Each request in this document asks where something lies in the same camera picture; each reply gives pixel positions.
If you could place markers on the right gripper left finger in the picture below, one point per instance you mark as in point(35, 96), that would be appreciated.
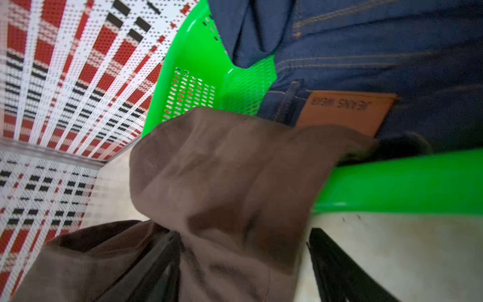
point(155, 277)

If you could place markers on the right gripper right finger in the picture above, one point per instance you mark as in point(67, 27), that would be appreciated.
point(338, 276)

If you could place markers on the brown trousers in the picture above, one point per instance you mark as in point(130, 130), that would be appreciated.
point(237, 189)

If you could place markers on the green plastic basket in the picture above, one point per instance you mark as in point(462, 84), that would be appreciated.
point(198, 71)

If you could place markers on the blue denim jeans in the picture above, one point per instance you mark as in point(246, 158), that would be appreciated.
point(427, 53)

